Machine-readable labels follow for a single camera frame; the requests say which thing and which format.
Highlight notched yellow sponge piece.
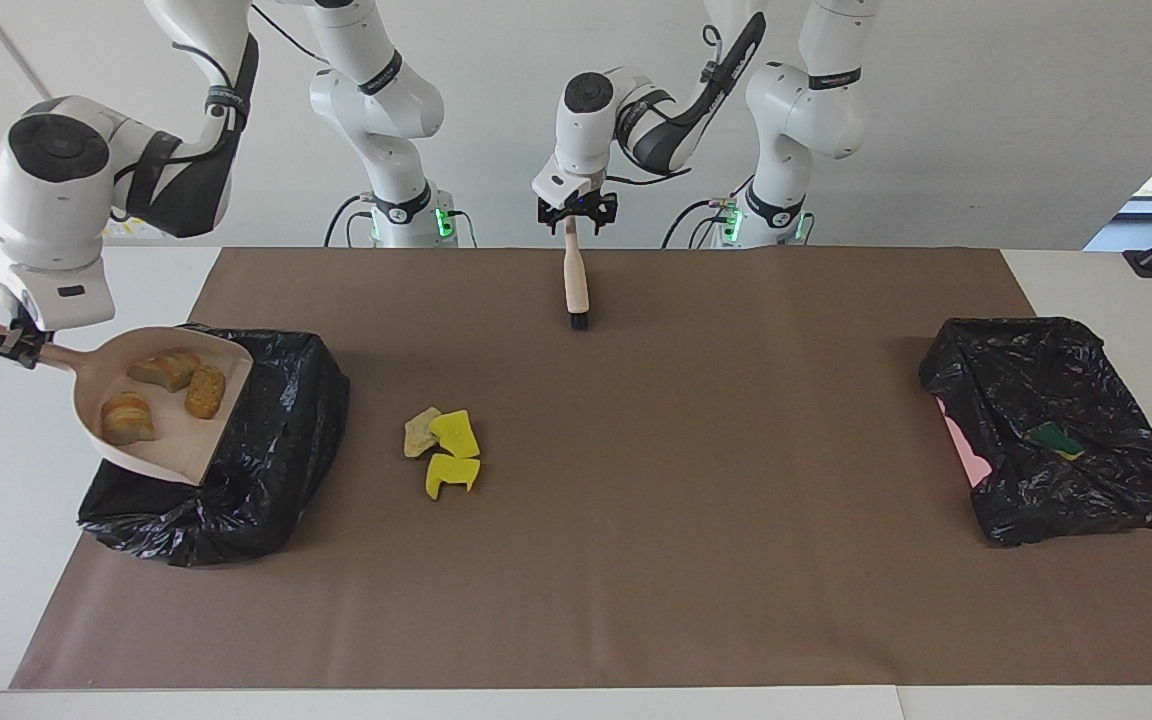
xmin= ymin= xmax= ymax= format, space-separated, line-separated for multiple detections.
xmin=425 ymin=453 xmax=482 ymax=502

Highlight beige handled hand brush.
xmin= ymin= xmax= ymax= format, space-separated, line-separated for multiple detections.
xmin=561 ymin=218 xmax=592 ymax=333

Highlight green and yellow sponge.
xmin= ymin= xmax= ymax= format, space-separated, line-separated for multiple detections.
xmin=1026 ymin=421 xmax=1086 ymax=463

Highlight brown bread roll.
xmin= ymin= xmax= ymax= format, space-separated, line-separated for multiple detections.
xmin=184 ymin=364 xmax=227 ymax=420

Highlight right black bag bin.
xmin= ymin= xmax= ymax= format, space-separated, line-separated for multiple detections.
xmin=919 ymin=317 xmax=1152 ymax=547

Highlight pink plastic bin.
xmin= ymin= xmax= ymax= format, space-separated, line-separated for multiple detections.
xmin=938 ymin=397 xmax=992 ymax=489

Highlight pink plastic dustpan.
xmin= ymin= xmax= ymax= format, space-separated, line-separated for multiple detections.
xmin=0 ymin=317 xmax=255 ymax=487

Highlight black base cable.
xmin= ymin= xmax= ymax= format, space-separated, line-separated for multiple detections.
xmin=324 ymin=193 xmax=377 ymax=248
xmin=663 ymin=175 xmax=762 ymax=249

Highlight sliced bread piece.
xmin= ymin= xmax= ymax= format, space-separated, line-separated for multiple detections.
xmin=126 ymin=348 xmax=204 ymax=393

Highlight tan worn sponge piece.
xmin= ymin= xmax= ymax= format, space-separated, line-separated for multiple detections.
xmin=403 ymin=406 xmax=444 ymax=459

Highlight black right base cable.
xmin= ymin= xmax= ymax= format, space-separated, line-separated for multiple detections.
xmin=324 ymin=193 xmax=377 ymax=248

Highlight brown paper table mat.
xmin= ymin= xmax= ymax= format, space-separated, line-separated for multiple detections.
xmin=9 ymin=247 xmax=1152 ymax=691

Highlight black bag covered bin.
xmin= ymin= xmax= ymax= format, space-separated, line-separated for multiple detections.
xmin=77 ymin=323 xmax=351 ymax=568

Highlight yellow sponge green backed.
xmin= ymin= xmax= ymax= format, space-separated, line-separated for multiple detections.
xmin=428 ymin=409 xmax=482 ymax=460

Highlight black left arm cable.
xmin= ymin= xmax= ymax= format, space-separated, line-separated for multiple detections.
xmin=596 ymin=25 xmax=737 ymax=191

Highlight black left base cable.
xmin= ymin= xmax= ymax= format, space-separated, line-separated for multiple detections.
xmin=663 ymin=175 xmax=762 ymax=249

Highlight striped croissant bread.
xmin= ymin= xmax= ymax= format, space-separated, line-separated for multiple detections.
xmin=100 ymin=391 xmax=156 ymax=446

